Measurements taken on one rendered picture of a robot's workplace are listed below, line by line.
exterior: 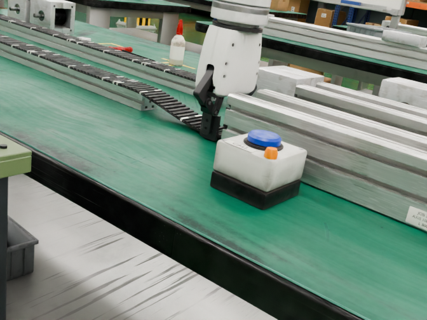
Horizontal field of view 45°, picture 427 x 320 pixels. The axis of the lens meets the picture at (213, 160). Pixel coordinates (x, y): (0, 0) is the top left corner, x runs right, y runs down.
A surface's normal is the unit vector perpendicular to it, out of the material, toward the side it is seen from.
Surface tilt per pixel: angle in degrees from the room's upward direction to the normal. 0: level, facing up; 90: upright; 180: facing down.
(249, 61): 91
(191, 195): 0
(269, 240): 0
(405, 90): 90
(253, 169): 90
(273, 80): 90
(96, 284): 0
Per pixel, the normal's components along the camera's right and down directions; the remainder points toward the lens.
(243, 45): 0.72, 0.33
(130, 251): 0.15, -0.93
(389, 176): -0.63, 0.18
